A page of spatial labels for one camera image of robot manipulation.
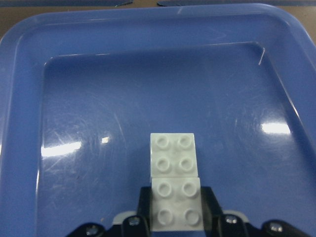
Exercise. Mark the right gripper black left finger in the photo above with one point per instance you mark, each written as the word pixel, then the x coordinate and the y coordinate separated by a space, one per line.
pixel 124 224

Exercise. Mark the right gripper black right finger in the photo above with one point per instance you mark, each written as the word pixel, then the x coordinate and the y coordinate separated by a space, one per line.
pixel 217 223

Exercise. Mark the white toy block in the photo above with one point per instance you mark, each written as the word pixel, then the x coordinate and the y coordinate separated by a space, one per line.
pixel 176 204
pixel 173 155

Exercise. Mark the blue plastic tray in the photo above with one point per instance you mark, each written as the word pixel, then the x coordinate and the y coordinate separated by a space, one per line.
pixel 81 92

